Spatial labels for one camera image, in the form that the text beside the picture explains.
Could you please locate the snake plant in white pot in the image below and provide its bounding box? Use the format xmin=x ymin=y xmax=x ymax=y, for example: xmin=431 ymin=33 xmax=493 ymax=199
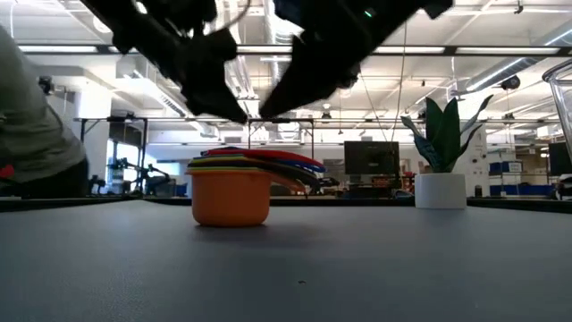
xmin=400 ymin=93 xmax=495 ymax=210

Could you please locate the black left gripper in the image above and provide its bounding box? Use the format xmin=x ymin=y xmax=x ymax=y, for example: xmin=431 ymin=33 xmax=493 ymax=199
xmin=80 ymin=0 xmax=249 ymax=125

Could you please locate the black monitor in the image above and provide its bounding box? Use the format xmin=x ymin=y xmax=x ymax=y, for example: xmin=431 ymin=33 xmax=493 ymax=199
xmin=342 ymin=140 xmax=402 ymax=176

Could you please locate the clear plastic container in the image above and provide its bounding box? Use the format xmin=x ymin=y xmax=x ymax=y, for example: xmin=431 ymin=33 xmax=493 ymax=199
xmin=541 ymin=59 xmax=572 ymax=167

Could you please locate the yellow measuring cup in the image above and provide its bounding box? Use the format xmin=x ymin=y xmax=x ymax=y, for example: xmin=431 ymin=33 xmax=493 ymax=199
xmin=189 ymin=154 xmax=256 ymax=161

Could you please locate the blue measuring cup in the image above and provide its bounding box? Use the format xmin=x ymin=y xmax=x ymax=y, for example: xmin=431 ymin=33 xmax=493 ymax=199
xmin=281 ymin=158 xmax=328 ymax=174

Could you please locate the orange measuring cup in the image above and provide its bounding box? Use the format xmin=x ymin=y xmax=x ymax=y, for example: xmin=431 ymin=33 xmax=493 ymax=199
xmin=186 ymin=167 xmax=309 ymax=228

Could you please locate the person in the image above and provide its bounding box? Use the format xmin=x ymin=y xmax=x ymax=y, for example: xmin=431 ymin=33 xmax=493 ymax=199
xmin=0 ymin=24 xmax=89 ymax=199

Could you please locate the green measuring cup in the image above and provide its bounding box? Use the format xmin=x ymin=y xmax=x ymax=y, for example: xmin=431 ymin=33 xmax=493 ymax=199
xmin=187 ymin=165 xmax=273 ymax=174

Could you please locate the grey table mat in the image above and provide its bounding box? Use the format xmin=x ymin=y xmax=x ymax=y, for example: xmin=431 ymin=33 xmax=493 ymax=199
xmin=0 ymin=199 xmax=572 ymax=322

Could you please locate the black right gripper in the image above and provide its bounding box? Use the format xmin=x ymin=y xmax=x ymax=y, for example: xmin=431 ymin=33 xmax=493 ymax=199
xmin=258 ymin=0 xmax=453 ymax=120

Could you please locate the red measuring cup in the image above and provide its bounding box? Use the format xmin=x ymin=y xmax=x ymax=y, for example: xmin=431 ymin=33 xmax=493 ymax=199
xmin=203 ymin=147 xmax=326 ymax=170

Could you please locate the blue storage rack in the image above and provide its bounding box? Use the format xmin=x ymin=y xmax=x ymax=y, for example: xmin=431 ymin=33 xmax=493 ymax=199
xmin=488 ymin=159 xmax=556 ymax=198

